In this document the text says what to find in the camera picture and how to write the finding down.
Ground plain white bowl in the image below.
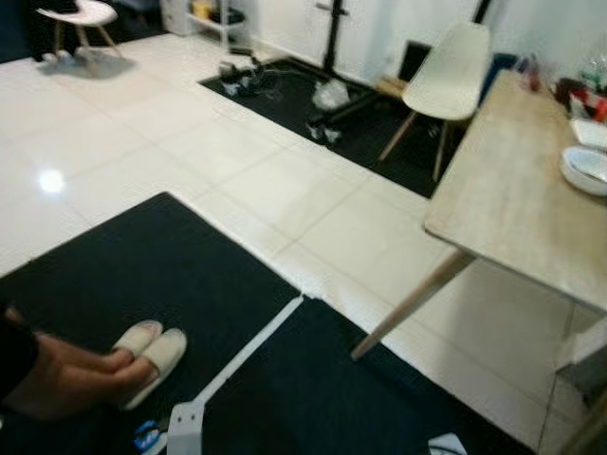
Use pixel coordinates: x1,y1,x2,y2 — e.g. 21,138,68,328
561,145,607,197

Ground white chair wooden legs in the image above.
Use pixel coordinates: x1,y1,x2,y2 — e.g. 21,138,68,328
379,21,494,182
36,0,122,60

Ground black floor mat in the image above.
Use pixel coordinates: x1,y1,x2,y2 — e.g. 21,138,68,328
199,57,475,199
0,192,303,455
202,299,532,455

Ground clear plastic bag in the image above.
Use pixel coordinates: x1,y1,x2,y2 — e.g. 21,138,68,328
312,80,353,114

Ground black tripod stand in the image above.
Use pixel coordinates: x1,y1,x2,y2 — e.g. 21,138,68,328
316,0,349,79

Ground white tape strip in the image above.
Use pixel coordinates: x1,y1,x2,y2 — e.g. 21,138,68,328
194,295,305,405

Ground white shelf rack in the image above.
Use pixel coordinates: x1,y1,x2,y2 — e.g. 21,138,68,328
161,0,253,45

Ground beige slipper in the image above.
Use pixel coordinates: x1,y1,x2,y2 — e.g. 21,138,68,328
121,328,188,410
112,320,164,359

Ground person bare leg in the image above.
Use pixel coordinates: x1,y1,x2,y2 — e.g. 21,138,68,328
0,355,157,423
5,308,134,373

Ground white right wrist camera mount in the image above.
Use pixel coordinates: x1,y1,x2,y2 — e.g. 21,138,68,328
429,433,467,455

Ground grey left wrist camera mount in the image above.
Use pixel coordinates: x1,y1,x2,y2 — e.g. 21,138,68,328
166,403,206,455

